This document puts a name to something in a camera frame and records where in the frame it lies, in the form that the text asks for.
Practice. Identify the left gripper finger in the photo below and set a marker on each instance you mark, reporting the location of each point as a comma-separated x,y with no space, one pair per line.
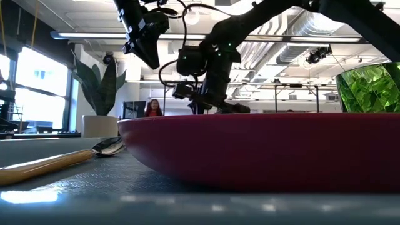
148,47

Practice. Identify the green snake plant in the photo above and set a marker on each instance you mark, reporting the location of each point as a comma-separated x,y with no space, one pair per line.
101,90

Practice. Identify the small round black camera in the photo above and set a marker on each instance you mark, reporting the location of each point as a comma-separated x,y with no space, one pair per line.
108,58

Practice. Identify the black metal station frame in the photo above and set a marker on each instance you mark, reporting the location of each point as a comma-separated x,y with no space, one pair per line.
295,85

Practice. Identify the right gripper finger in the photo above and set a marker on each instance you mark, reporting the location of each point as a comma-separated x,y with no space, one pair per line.
200,107
236,108

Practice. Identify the red round plate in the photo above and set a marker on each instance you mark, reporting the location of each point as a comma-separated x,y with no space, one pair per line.
265,150

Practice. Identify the small black monitor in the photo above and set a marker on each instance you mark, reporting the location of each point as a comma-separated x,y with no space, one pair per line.
134,109

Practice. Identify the green faceted glass cup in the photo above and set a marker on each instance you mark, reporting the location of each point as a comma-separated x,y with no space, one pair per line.
370,89

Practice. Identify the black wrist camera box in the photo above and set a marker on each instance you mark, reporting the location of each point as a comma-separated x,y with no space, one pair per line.
182,90

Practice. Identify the long ceiling light strip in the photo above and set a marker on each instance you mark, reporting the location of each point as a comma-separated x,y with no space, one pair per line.
93,35

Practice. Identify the silver ventilation duct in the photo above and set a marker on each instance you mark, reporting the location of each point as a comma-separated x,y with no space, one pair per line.
300,28

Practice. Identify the white plant pot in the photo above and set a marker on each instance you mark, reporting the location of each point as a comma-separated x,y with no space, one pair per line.
100,126

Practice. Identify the black frame-mounted camera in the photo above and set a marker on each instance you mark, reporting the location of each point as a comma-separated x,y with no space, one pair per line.
318,54

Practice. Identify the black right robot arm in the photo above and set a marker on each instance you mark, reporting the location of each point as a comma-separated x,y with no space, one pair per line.
281,15

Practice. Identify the person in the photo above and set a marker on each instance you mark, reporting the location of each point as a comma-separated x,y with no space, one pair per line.
153,109

